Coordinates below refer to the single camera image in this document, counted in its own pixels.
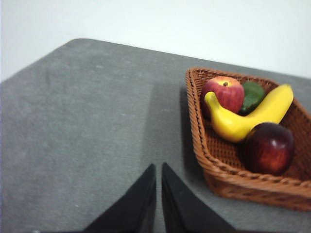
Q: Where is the red apple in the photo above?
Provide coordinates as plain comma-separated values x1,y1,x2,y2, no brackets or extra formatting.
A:
199,76,245,119

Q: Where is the yellow banana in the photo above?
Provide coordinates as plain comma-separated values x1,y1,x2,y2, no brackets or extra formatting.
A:
204,84,294,143

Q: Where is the brown wicker basket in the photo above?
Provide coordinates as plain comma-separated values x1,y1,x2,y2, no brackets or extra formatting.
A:
185,67,311,212

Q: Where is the dark red plum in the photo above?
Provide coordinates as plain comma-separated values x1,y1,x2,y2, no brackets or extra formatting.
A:
244,122,296,177

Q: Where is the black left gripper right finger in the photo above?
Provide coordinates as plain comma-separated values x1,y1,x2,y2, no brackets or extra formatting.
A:
161,163,235,233

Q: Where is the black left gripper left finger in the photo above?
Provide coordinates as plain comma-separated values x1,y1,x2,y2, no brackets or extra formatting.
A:
84,164,157,233

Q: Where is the green vegetable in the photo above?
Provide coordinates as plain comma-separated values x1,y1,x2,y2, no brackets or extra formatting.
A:
238,82,266,117

